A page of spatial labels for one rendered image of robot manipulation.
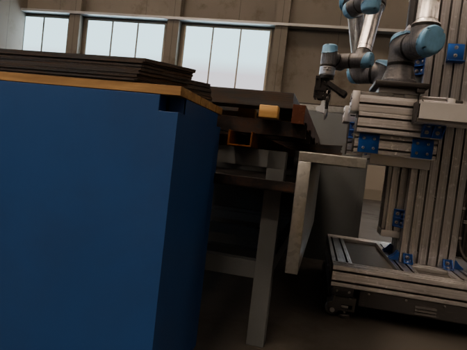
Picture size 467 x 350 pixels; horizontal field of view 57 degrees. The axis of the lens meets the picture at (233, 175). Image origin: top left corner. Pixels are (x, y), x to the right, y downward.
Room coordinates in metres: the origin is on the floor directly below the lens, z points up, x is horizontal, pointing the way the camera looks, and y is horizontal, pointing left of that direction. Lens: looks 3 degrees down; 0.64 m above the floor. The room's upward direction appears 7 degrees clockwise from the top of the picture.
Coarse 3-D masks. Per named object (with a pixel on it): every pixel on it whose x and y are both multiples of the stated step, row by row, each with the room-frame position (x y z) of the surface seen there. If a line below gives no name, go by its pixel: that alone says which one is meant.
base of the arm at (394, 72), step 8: (392, 64) 1.93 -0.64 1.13; (400, 64) 1.90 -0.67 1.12; (408, 64) 1.90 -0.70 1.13; (392, 72) 1.92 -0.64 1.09; (400, 72) 1.89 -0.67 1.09; (408, 72) 1.89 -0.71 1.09; (384, 80) 1.93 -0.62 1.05; (392, 80) 1.90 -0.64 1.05; (400, 80) 1.89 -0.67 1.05; (408, 80) 1.88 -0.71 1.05
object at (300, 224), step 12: (300, 168) 1.32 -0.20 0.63; (312, 168) 1.44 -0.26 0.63; (300, 180) 1.32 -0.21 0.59; (312, 180) 1.57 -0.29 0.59; (300, 192) 1.32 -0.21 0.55; (312, 192) 1.73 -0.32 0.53; (300, 204) 1.31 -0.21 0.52; (312, 204) 1.91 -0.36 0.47; (300, 216) 1.31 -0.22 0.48; (312, 216) 2.14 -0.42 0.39; (300, 228) 1.31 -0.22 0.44; (288, 240) 1.32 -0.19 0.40; (300, 240) 1.31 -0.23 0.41; (288, 252) 1.32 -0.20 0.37; (300, 252) 1.34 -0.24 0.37; (288, 264) 1.32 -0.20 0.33; (300, 264) 1.44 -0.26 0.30
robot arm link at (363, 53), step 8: (384, 0) 2.20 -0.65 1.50; (384, 8) 2.22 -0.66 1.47; (368, 16) 2.18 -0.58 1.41; (376, 16) 2.17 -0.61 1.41; (368, 24) 2.16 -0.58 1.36; (376, 24) 2.17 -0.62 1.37; (368, 32) 2.15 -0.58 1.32; (376, 32) 2.17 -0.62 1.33; (360, 40) 2.16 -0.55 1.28; (368, 40) 2.14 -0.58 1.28; (360, 48) 2.13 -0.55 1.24; (368, 48) 2.13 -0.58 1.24; (352, 56) 2.14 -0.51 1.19; (360, 56) 2.11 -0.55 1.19; (368, 56) 2.09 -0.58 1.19; (352, 64) 2.14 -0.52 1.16; (360, 64) 2.12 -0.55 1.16; (368, 64) 2.10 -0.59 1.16
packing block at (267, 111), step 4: (260, 108) 1.37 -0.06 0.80; (264, 108) 1.37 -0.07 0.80; (268, 108) 1.37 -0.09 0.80; (272, 108) 1.37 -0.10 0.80; (276, 108) 1.36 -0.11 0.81; (260, 112) 1.37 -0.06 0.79; (264, 112) 1.37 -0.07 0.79; (268, 112) 1.37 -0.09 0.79; (272, 112) 1.37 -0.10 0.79; (276, 112) 1.36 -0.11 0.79; (260, 116) 1.37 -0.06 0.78; (264, 116) 1.37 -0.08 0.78; (268, 116) 1.37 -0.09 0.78; (272, 116) 1.36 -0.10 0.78; (276, 116) 1.36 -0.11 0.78
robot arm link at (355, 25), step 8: (344, 0) 2.30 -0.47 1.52; (360, 16) 2.33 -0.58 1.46; (352, 24) 2.36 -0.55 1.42; (360, 24) 2.35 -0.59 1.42; (352, 32) 2.38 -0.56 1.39; (360, 32) 2.37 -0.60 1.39; (352, 40) 2.41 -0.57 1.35; (352, 48) 2.43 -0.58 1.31; (352, 72) 2.49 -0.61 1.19; (360, 72) 2.46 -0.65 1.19; (352, 80) 2.51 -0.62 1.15; (360, 80) 2.49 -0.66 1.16; (368, 80) 2.46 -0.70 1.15
